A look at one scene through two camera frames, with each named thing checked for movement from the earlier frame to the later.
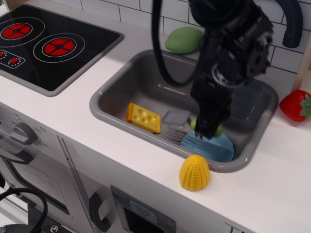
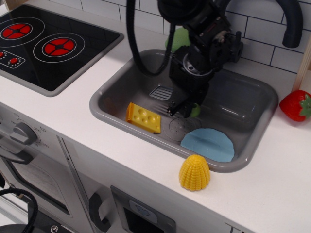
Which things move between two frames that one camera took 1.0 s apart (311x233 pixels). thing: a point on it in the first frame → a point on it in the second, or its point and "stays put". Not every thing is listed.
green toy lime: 183,40 stays put
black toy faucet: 293,35 stays put
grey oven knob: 25,133 stays put
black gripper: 212,88 → 190,74
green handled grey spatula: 182,117 → 164,93
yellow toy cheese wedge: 143,118 stays put
